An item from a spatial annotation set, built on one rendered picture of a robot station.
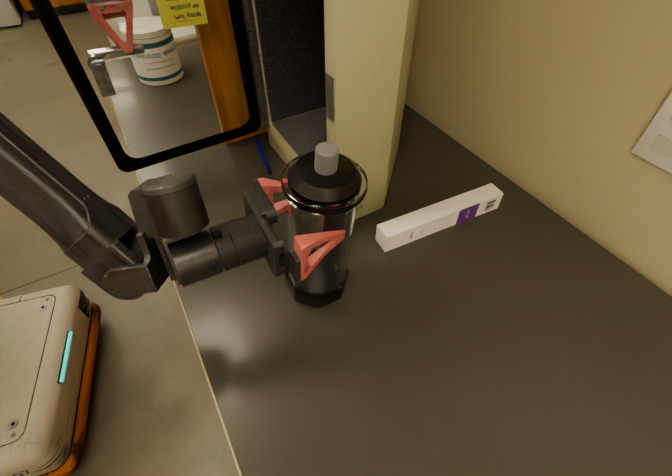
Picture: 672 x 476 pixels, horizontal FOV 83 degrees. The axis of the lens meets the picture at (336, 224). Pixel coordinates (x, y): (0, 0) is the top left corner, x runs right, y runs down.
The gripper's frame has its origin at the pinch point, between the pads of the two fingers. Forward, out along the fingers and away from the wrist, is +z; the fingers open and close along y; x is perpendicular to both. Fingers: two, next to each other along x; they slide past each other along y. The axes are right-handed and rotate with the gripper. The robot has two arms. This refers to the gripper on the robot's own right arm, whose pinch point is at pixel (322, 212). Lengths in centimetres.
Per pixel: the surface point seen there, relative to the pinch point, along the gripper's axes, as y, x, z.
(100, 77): 38.3, -5.5, -20.9
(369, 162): 10.0, 3.2, 14.6
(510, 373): -26.8, 14.8, 16.4
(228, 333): -1.6, 17.5, -16.2
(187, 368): 45, 114, -31
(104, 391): 51, 116, -61
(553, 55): 8, -11, 50
